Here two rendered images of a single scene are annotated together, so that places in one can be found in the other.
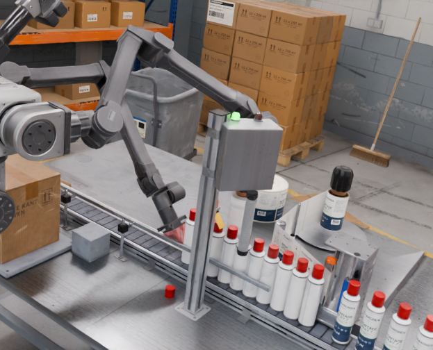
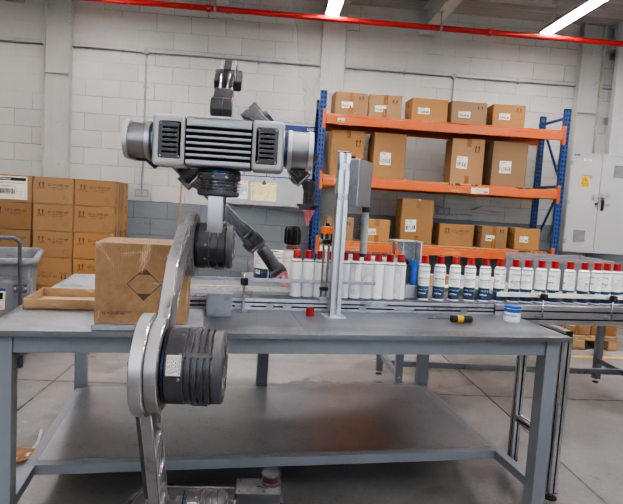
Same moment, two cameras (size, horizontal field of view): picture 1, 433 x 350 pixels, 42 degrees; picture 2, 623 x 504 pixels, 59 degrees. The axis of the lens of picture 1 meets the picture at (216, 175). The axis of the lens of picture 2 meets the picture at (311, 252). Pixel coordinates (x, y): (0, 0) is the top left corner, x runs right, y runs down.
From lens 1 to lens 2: 177 cm
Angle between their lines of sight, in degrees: 46
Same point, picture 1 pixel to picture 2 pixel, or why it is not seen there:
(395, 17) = (159, 185)
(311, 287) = (402, 269)
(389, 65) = (163, 226)
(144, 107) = (2, 274)
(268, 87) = (83, 252)
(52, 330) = (130, 452)
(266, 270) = (368, 270)
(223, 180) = (358, 197)
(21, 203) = not seen: hidden behind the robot
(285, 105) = not seen: hidden behind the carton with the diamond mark
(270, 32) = (76, 199)
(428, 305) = not seen: hidden behind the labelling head
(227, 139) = (359, 166)
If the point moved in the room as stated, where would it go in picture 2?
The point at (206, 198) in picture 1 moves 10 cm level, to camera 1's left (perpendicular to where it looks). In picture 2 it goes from (343, 216) to (325, 215)
